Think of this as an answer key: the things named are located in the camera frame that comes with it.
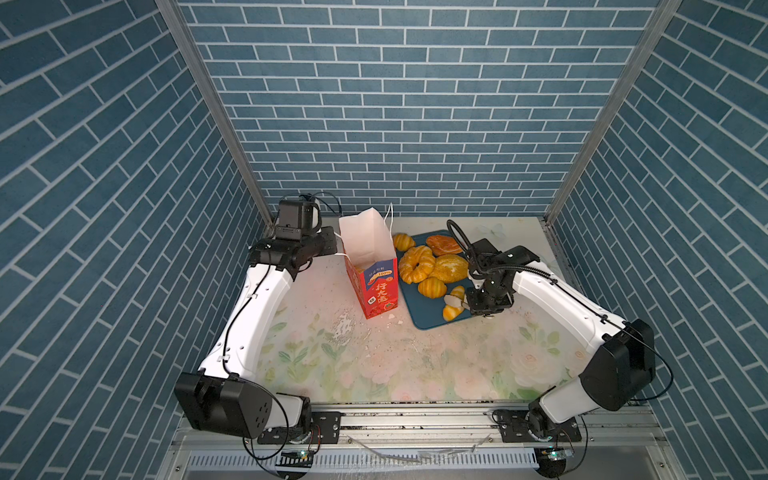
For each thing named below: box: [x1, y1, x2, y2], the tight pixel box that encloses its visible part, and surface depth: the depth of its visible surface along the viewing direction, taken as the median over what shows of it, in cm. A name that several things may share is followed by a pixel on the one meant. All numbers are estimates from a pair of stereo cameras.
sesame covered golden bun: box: [429, 254, 469, 283], surface depth 99 cm
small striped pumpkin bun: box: [418, 277, 447, 299], surface depth 96 cm
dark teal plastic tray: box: [395, 230, 454, 330], surface depth 96 cm
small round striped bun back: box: [393, 233, 416, 252], surface depth 110 cm
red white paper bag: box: [333, 204, 399, 319], surface depth 90 cm
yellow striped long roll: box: [442, 285, 465, 321], surface depth 93 cm
